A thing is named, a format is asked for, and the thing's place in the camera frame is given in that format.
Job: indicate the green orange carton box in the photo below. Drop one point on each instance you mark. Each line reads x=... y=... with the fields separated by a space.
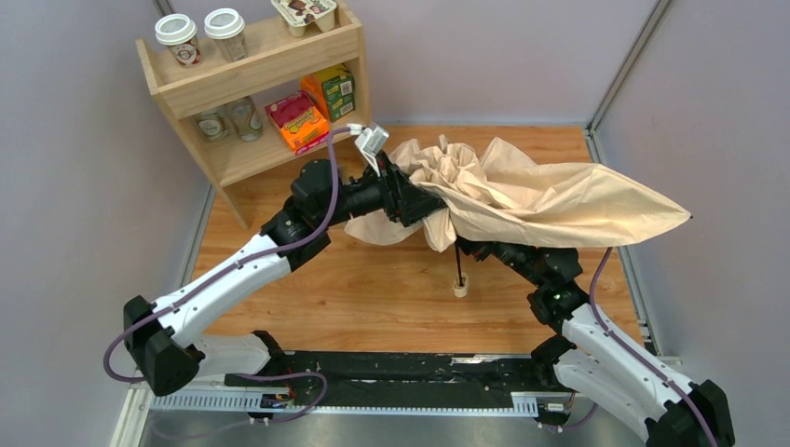
x=332 y=90

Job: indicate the aluminium slotted cable rail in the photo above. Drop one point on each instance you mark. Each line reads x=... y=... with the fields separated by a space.
x=258 y=402

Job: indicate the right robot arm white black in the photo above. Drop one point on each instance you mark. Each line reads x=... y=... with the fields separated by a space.
x=589 y=353

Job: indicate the clear glass jar left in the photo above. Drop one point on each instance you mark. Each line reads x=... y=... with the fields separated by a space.
x=213 y=124

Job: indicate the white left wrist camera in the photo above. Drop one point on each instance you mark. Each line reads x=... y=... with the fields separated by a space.
x=369 y=142

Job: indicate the beige umbrella with black shaft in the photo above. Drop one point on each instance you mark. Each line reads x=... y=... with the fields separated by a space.
x=503 y=195

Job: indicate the paper cup red logo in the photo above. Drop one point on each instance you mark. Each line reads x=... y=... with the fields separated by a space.
x=178 y=33

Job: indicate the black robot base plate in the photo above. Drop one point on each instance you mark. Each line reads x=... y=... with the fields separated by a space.
x=411 y=377

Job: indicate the clear glass jar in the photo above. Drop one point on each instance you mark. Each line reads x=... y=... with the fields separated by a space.
x=213 y=124
x=244 y=116

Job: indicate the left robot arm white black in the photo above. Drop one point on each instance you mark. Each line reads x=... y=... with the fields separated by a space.
x=162 y=336

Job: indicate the orange pink snack box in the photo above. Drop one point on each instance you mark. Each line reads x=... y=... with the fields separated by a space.
x=299 y=122

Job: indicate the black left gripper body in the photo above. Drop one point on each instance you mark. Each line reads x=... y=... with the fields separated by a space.
x=399 y=194

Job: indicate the pudding cup multipack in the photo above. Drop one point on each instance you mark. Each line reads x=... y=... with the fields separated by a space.
x=299 y=15

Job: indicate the wooden two-tier shelf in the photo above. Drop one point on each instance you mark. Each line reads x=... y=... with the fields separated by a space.
x=277 y=63

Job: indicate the clear glass jar right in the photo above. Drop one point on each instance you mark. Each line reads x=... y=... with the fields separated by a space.
x=244 y=116

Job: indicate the paper cup grey sleeve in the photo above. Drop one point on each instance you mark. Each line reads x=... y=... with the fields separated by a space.
x=225 y=26

